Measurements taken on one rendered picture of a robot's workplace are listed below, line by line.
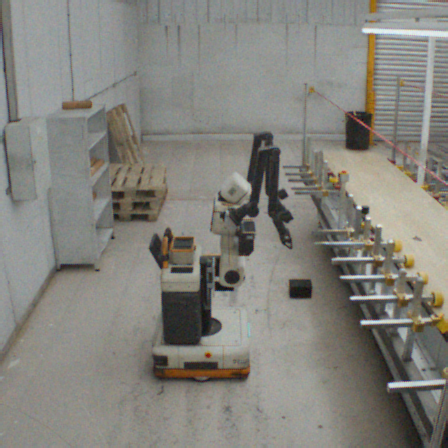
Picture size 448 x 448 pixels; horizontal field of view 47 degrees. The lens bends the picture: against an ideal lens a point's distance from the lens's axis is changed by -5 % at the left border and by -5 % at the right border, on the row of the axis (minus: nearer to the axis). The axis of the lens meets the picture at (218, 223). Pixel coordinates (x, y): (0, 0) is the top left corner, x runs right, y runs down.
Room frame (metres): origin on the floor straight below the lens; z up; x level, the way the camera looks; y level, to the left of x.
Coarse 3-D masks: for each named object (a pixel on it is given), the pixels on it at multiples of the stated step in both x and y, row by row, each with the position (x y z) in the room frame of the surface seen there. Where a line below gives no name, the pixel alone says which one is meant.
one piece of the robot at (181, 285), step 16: (176, 272) 3.10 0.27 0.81; (192, 272) 3.10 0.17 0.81; (160, 288) 3.06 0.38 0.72; (176, 288) 3.04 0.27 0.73; (192, 288) 3.04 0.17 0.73; (176, 304) 3.04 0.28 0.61; (192, 304) 3.04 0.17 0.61; (208, 304) 3.26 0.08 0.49; (176, 320) 3.04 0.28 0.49; (192, 320) 3.04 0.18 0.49; (208, 320) 3.17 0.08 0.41; (176, 336) 3.04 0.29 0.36; (192, 336) 3.04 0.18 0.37
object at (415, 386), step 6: (390, 384) 1.70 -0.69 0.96; (396, 384) 1.70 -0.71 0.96; (402, 384) 1.69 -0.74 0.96; (408, 384) 1.69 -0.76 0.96; (414, 384) 1.69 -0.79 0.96; (420, 384) 1.69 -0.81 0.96; (426, 384) 1.68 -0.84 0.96; (432, 384) 1.68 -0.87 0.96; (438, 384) 1.68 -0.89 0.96; (444, 384) 1.68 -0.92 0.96; (390, 390) 1.68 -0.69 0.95; (396, 390) 1.68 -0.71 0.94; (402, 390) 1.68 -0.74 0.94; (408, 390) 1.68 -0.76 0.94; (414, 390) 1.68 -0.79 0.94; (420, 390) 1.68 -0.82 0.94; (426, 390) 1.68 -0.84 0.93; (432, 390) 1.68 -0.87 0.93
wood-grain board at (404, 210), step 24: (336, 168) 5.33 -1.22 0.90; (360, 168) 5.33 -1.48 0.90; (384, 168) 5.34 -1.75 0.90; (360, 192) 4.49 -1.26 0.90; (384, 192) 4.49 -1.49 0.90; (408, 192) 4.49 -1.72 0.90; (384, 216) 3.86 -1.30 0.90; (408, 216) 3.86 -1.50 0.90; (432, 216) 3.85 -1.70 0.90; (384, 240) 3.37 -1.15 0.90; (408, 240) 3.36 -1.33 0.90; (432, 240) 3.35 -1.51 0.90; (432, 264) 2.96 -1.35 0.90; (432, 288) 2.63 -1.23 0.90; (432, 312) 2.39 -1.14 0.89
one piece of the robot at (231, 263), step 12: (216, 204) 3.18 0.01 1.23; (228, 204) 3.18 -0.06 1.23; (216, 216) 3.17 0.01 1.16; (216, 228) 3.23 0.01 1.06; (240, 228) 3.23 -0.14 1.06; (228, 240) 3.24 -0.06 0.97; (228, 252) 3.21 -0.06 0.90; (216, 264) 3.43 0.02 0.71; (228, 264) 3.19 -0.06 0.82; (240, 264) 3.22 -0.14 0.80; (228, 276) 3.19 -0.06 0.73; (240, 276) 3.19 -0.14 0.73
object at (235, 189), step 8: (232, 176) 3.30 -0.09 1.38; (240, 176) 3.35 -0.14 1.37; (224, 184) 3.31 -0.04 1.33; (232, 184) 3.20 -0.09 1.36; (240, 184) 3.21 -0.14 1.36; (248, 184) 3.35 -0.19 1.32; (224, 192) 3.21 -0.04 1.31; (232, 192) 3.20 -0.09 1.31; (240, 192) 3.20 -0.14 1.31; (248, 192) 3.21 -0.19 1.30; (232, 200) 3.20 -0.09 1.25; (240, 200) 3.20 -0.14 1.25
